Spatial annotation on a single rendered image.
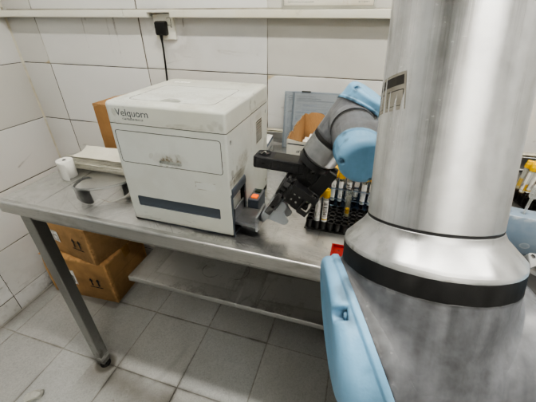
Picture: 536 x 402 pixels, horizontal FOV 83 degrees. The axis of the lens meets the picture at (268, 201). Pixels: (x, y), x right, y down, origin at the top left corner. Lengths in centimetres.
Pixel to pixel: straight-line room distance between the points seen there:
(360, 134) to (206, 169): 34
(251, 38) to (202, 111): 65
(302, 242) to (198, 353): 100
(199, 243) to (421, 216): 59
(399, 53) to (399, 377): 19
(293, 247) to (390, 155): 52
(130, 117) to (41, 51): 115
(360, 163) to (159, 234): 52
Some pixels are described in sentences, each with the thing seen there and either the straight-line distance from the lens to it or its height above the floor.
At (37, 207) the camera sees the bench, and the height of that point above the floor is 87.
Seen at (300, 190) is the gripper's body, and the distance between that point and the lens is 62.
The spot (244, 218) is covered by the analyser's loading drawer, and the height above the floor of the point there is 92.
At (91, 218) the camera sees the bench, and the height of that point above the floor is 87.
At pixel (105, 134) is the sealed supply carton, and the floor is 94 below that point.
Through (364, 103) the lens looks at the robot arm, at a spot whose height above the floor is 121.
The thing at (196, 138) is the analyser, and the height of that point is 111.
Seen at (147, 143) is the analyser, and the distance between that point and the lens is 71.
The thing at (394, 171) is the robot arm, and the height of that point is 125.
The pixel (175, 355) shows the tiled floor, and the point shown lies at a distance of 161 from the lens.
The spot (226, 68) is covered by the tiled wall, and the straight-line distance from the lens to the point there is 128.
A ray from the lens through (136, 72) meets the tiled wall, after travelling 150.
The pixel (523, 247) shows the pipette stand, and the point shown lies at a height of 90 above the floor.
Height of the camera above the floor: 133
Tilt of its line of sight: 32 degrees down
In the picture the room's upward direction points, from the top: straight up
